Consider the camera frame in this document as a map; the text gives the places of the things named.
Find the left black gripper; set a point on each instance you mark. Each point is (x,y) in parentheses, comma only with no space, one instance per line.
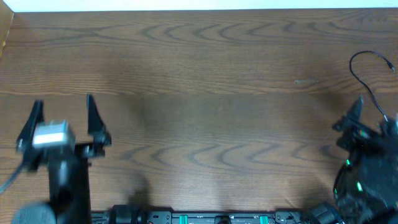
(102,137)

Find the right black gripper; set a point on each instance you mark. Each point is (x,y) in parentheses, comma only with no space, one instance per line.
(359,134)

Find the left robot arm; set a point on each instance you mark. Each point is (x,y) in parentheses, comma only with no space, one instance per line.
(69,200)

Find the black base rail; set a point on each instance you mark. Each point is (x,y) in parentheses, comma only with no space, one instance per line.
(323,213)

